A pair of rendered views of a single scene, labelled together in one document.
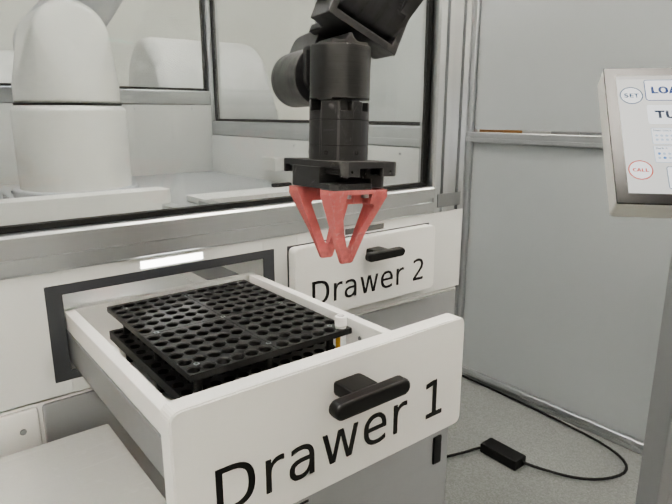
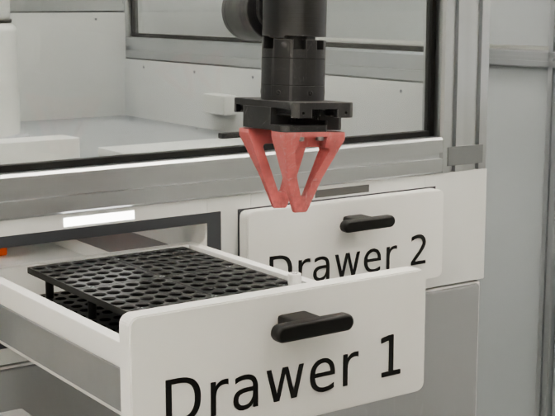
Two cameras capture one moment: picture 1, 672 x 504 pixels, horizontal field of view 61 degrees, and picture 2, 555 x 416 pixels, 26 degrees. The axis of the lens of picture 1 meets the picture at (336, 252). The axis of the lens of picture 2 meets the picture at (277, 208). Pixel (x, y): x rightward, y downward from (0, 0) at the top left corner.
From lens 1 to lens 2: 52 cm
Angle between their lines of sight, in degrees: 5
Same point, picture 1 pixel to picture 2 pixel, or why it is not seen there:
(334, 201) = (285, 143)
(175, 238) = (103, 191)
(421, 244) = (423, 215)
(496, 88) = not seen: outside the picture
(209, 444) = (161, 353)
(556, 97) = not seen: outside the picture
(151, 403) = (100, 334)
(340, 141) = (293, 81)
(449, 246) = (467, 221)
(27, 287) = not seen: outside the picture
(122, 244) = (45, 196)
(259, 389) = (206, 309)
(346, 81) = (299, 20)
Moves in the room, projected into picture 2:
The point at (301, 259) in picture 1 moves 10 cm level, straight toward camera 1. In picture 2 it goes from (255, 225) to (253, 243)
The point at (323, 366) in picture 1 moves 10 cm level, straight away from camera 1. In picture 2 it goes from (268, 298) to (272, 270)
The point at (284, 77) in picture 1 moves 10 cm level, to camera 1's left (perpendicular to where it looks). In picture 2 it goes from (236, 10) to (129, 10)
